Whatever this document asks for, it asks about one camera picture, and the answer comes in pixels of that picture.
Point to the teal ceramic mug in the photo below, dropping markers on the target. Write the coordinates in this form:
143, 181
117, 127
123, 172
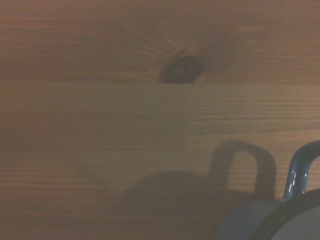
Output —
295, 175

